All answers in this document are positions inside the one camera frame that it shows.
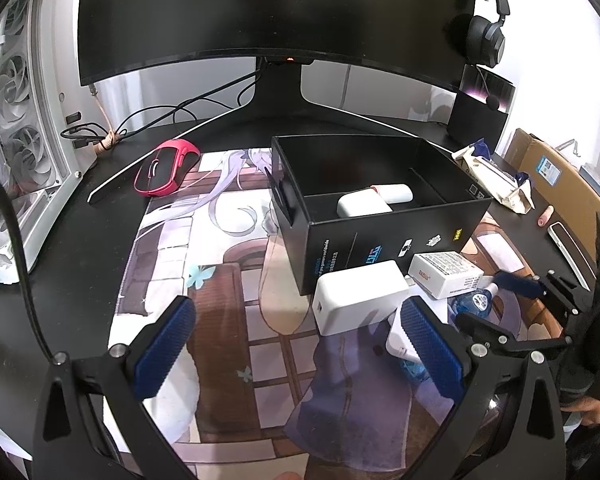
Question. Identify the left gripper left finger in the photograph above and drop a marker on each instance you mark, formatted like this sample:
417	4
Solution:
154	350

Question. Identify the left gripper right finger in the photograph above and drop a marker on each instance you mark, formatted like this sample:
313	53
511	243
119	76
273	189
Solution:
440	348

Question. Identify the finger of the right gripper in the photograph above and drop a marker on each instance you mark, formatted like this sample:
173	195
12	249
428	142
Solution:
479	331
525	286

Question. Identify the white medicine box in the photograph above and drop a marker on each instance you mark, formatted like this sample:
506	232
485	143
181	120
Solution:
444	274

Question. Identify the large white power adapter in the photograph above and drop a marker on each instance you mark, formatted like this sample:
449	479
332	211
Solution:
349	299

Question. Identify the black cardboard box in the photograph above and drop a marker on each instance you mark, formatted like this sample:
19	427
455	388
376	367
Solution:
309	174

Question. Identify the blue eye drop bottle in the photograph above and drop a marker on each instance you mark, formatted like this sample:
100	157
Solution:
416	373
478	302

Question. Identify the white plug charger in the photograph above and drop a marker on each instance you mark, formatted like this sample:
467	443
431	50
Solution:
397	343

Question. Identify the orange cap glue bottle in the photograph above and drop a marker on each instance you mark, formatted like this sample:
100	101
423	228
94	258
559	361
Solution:
394	193

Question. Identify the person right hand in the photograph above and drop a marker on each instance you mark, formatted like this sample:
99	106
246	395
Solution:
588	408

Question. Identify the white smartphone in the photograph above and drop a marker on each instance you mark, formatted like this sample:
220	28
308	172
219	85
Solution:
573	254

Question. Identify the pink lip balm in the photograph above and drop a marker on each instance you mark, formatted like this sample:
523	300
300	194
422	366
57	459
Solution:
544	218

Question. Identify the wet wipes pack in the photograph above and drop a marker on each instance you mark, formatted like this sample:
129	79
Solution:
513	191

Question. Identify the anime desk mat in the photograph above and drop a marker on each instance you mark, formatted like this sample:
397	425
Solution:
257	391

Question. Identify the black speaker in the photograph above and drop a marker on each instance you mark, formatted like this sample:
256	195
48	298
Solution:
481	107

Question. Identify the pink gaming mouse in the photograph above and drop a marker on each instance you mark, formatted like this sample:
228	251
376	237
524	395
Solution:
164	170

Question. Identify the white PC case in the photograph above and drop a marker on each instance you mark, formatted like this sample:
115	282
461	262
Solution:
39	88

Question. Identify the black headphones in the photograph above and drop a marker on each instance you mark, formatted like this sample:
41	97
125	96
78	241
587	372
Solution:
476	39

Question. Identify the black curved monitor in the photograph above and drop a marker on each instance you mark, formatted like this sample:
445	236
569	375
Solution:
421	39

